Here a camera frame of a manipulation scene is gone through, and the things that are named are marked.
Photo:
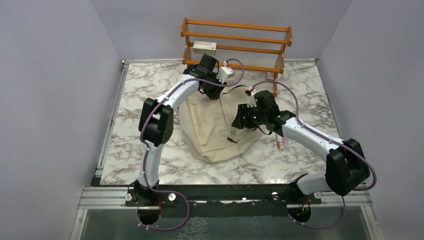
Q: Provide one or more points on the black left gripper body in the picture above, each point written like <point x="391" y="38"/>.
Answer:
<point x="211" y="89"/>

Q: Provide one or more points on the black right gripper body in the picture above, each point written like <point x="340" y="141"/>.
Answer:
<point x="252" y="117"/>

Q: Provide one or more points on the cream canvas backpack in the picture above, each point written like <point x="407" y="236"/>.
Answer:
<point x="206" y="125"/>

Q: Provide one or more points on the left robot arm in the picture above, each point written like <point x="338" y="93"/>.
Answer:
<point x="156" y="123"/>

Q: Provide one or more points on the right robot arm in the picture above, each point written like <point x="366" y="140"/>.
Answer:
<point x="345" y="168"/>

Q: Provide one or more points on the white pen brown cap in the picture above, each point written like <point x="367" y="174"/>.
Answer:
<point x="278" y="142"/>

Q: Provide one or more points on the pink highlighter pen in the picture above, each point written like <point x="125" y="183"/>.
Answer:
<point x="285" y="142"/>

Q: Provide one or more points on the grey green small box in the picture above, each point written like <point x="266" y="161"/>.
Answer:
<point x="204" y="47"/>

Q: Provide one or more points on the red white small box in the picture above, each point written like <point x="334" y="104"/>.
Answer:
<point x="270" y="76"/>

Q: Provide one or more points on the orange wooden shelf rack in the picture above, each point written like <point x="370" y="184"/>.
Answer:
<point x="260" y="48"/>

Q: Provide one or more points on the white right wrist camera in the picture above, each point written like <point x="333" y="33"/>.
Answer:
<point x="251" y="91"/>

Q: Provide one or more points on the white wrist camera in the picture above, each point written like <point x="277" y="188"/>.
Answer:
<point x="224" y="74"/>
<point x="251" y="91"/>

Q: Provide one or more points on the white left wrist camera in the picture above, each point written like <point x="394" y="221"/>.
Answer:
<point x="224" y="74"/>

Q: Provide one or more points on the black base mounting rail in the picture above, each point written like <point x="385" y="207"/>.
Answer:
<point x="217" y="200"/>

